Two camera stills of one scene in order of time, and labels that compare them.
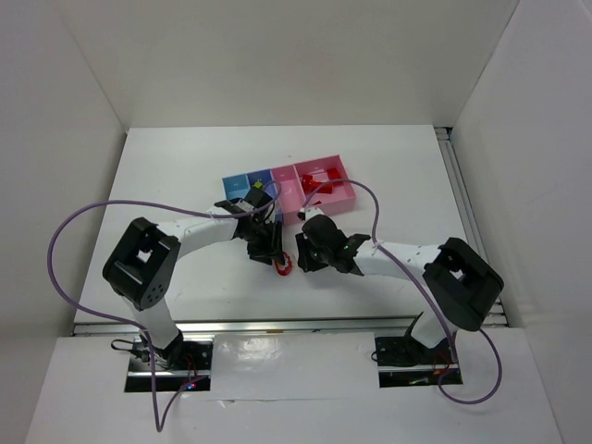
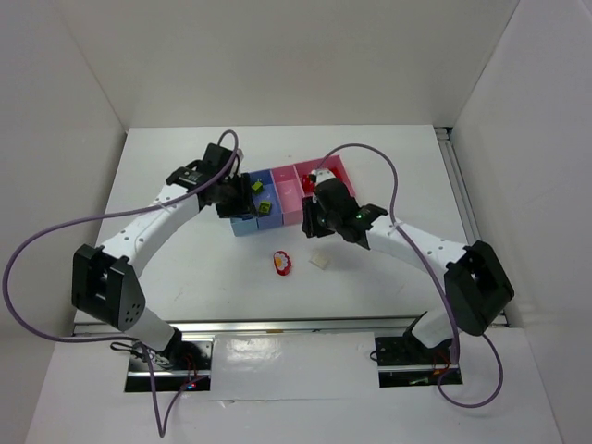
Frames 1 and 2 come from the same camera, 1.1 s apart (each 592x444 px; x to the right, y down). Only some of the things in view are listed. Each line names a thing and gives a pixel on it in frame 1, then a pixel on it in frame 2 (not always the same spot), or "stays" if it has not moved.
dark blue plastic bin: (270, 188) stays
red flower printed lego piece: (284, 266) stays
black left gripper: (266, 250) -> (241, 199)
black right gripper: (306, 254) -> (325, 186)
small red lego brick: (307, 182) stays
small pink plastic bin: (290, 191) stays
